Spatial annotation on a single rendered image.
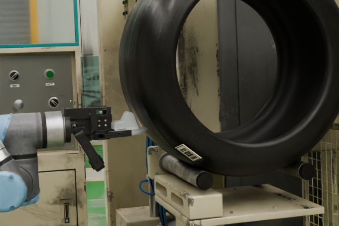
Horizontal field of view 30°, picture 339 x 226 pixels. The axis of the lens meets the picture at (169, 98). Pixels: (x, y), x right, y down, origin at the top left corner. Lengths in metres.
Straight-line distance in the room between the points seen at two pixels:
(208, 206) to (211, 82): 0.49
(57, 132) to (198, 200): 0.38
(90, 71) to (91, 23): 0.82
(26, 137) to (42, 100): 0.71
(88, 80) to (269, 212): 9.17
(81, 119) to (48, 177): 0.66
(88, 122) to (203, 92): 0.48
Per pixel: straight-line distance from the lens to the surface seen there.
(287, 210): 1.68
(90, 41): 10.79
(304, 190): 2.12
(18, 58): 2.25
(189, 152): 1.56
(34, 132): 1.55
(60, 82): 2.26
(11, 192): 1.42
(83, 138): 1.59
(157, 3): 1.55
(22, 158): 1.56
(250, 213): 1.65
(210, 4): 1.96
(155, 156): 1.89
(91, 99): 10.72
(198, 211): 1.59
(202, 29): 1.95
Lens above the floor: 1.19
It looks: 3 degrees down
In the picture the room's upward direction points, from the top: 2 degrees counter-clockwise
